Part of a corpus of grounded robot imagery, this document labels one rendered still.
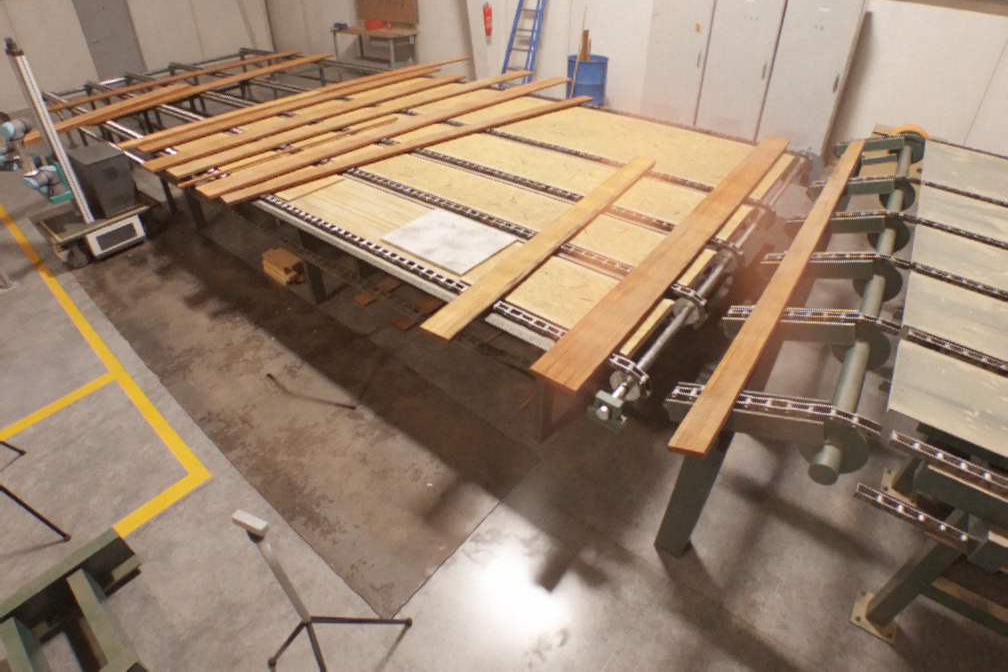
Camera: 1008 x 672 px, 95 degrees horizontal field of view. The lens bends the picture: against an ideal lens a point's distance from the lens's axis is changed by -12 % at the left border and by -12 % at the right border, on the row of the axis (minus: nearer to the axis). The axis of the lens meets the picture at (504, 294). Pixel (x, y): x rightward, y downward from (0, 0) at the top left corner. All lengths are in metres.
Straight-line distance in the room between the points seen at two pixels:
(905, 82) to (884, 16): 0.79
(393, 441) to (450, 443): 0.31
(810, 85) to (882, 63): 0.93
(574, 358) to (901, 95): 6.22
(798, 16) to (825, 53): 0.51
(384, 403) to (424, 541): 0.91
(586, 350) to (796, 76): 5.52
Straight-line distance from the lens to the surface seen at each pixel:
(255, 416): 3.27
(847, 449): 1.95
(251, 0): 15.31
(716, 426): 1.79
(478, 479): 2.71
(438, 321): 2.21
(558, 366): 1.99
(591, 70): 7.64
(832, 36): 7.00
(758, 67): 7.18
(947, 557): 2.40
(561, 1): 8.95
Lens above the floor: 2.22
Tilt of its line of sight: 35 degrees down
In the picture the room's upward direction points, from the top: straight up
